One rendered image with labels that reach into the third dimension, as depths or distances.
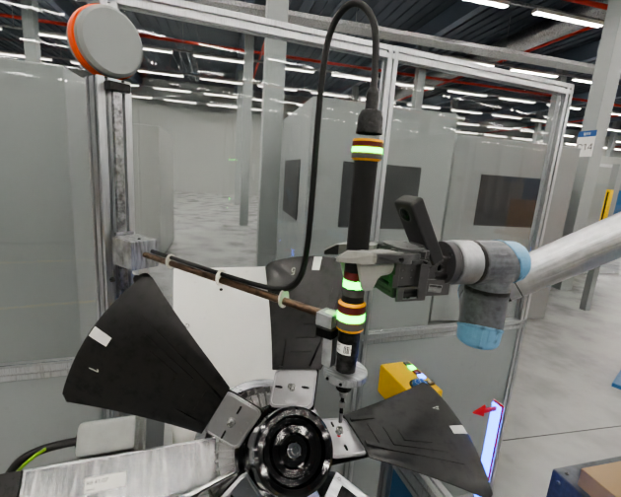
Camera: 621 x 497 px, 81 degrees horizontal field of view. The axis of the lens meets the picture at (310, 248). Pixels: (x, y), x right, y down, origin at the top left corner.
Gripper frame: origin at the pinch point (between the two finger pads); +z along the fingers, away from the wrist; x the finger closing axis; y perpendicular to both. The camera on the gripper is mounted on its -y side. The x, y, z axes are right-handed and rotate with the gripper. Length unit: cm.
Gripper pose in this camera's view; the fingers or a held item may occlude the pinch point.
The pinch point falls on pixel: (338, 250)
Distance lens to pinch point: 53.3
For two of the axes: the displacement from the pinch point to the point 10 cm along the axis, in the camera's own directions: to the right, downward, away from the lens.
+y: -0.7, 9.8, 2.0
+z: -9.4, 0.0, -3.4
